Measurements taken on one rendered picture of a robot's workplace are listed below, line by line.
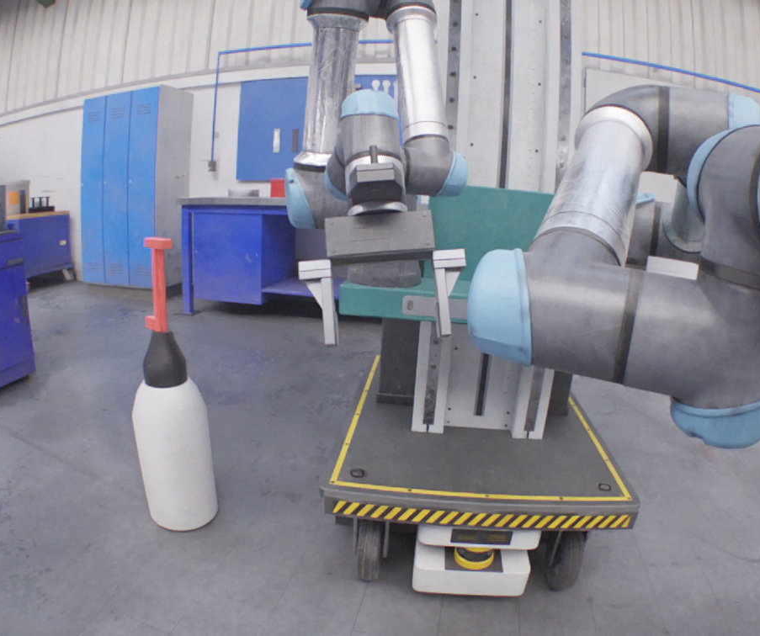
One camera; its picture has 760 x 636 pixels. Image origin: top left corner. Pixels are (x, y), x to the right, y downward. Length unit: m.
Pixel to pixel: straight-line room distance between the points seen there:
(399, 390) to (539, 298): 1.09
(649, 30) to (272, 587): 4.26
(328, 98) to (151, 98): 3.37
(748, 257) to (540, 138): 0.94
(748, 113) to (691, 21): 3.85
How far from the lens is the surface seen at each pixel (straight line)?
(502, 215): 1.08
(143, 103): 4.23
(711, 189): 0.30
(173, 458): 1.28
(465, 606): 1.22
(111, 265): 4.44
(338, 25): 0.91
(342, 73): 0.90
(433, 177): 0.75
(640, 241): 1.01
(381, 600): 1.21
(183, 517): 1.39
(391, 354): 1.33
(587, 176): 0.43
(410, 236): 0.58
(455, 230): 1.07
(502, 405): 1.27
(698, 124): 0.62
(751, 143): 0.28
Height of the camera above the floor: 0.89
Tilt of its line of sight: 14 degrees down
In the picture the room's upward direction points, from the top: 3 degrees clockwise
